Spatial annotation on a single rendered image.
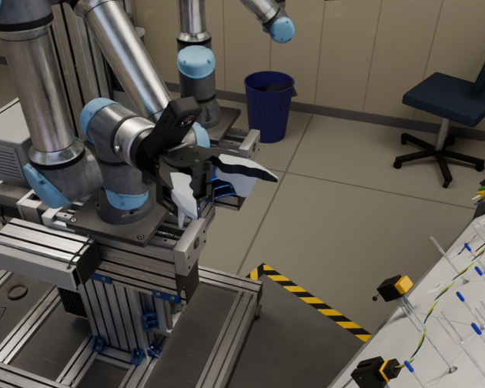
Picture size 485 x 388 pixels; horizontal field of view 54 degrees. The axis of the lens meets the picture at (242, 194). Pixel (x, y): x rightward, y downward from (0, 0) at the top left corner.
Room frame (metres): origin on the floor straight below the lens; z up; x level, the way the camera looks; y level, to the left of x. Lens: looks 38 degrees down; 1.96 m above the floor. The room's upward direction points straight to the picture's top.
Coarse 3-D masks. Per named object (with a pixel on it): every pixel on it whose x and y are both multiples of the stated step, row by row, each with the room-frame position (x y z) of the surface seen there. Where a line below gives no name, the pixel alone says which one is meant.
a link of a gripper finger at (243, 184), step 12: (228, 156) 0.58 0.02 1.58; (228, 168) 0.56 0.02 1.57; (240, 168) 0.56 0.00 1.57; (252, 168) 0.56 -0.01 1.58; (264, 168) 0.56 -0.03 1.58; (228, 180) 0.57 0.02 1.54; (240, 180) 0.57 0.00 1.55; (252, 180) 0.56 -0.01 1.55; (276, 180) 0.55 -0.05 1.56; (240, 192) 0.57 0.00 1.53
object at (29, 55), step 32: (0, 0) 0.81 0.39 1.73; (32, 0) 0.85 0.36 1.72; (64, 0) 0.91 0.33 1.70; (0, 32) 0.83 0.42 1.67; (32, 32) 0.84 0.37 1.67; (32, 64) 0.85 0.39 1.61; (32, 96) 0.84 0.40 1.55; (64, 96) 0.89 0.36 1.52; (32, 128) 0.85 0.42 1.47; (64, 128) 0.86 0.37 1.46; (32, 160) 0.84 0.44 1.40; (64, 160) 0.84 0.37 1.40; (64, 192) 0.82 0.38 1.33
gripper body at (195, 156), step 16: (144, 144) 0.62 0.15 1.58; (144, 160) 0.61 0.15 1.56; (160, 160) 0.56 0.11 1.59; (176, 160) 0.55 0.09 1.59; (192, 160) 0.56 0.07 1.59; (208, 160) 0.57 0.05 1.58; (144, 176) 0.61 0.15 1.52; (192, 176) 0.55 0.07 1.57; (208, 176) 0.56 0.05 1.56; (160, 192) 0.55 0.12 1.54; (208, 192) 0.56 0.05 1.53; (176, 208) 0.53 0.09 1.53
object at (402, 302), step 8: (384, 280) 0.89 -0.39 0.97; (392, 280) 0.86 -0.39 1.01; (384, 288) 0.85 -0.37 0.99; (392, 288) 0.84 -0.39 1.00; (376, 296) 0.88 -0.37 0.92; (384, 296) 0.85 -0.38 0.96; (392, 296) 0.83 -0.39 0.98; (400, 296) 0.82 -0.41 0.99; (400, 304) 0.83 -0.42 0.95; (408, 312) 0.81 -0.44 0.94
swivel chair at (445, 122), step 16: (432, 80) 3.09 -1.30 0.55; (448, 80) 3.09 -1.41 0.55; (464, 80) 3.09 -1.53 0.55; (480, 80) 2.75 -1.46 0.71; (416, 96) 2.84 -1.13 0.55; (432, 96) 2.84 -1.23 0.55; (448, 96) 2.84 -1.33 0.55; (464, 96) 2.84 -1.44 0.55; (480, 96) 2.84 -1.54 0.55; (432, 112) 2.74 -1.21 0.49; (448, 112) 2.67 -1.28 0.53; (464, 112) 2.63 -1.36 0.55; (480, 112) 2.63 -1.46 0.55; (448, 128) 2.89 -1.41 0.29; (416, 144) 3.03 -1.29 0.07; (448, 144) 3.02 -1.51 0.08; (400, 160) 2.81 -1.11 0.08; (464, 160) 2.82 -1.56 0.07; (480, 160) 2.80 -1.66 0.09; (448, 176) 2.61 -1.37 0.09
